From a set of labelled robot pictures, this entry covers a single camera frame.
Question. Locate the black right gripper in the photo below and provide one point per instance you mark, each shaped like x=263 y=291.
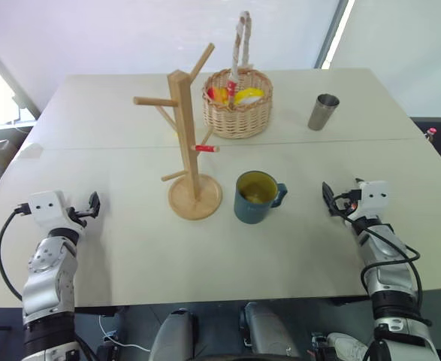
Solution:
x=346 y=206

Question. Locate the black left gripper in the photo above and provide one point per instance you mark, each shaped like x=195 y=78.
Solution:
x=76 y=216

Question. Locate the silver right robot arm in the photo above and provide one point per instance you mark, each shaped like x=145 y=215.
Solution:
x=387 y=270

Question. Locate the steel tumbler cup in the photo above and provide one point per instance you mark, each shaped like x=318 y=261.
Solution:
x=322 y=113

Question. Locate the wooden mug tree stand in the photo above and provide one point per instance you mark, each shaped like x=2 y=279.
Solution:
x=190 y=165

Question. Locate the blue mug with yellow inside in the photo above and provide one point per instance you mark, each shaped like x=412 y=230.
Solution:
x=255 y=205

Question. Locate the bottle with red cap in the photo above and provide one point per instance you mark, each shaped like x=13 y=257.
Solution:
x=431 y=134

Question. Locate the yellow plastic toy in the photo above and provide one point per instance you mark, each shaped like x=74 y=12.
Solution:
x=248 y=94

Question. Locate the grey right robot thigh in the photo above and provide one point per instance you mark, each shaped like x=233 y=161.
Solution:
x=267 y=331

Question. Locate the grey robot thigh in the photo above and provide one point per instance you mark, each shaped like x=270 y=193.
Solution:
x=173 y=336
x=267 y=331

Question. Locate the white shoe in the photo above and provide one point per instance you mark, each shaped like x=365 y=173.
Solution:
x=346 y=346

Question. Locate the grey left robot thigh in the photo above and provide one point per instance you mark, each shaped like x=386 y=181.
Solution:
x=173 y=336

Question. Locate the red orange plastic toy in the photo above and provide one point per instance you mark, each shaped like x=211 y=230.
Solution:
x=217 y=94

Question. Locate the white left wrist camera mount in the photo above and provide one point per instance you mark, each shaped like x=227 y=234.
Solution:
x=47 y=207

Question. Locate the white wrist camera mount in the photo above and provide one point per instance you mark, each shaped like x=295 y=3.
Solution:
x=47 y=207
x=374 y=195

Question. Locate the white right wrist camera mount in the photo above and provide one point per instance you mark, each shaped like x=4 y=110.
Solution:
x=374 y=195

